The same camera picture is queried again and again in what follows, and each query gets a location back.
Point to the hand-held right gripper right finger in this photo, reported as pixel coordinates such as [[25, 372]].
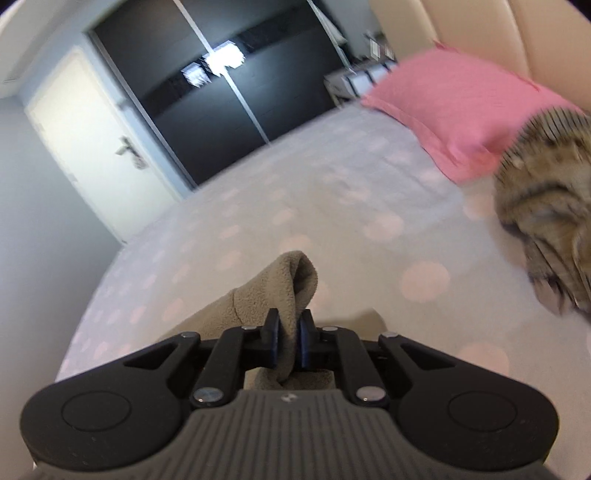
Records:
[[303, 341]]

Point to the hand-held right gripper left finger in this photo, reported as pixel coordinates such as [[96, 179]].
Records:
[[275, 339]]

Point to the beige fleece garment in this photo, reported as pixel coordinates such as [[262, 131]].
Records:
[[277, 286]]

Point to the pink polka-dot bedspread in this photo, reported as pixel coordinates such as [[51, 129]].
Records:
[[346, 207]]

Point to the black sliding-door wardrobe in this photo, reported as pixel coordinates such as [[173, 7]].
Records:
[[194, 115]]

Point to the white nightstand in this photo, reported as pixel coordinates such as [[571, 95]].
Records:
[[351, 83]]

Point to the white door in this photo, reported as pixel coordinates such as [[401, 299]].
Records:
[[83, 152]]

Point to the brown patterned garment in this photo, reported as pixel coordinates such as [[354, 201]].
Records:
[[545, 198]]

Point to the pink pillow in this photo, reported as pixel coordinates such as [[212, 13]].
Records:
[[452, 101]]

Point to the cream padded headboard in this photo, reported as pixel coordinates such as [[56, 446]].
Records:
[[508, 32]]

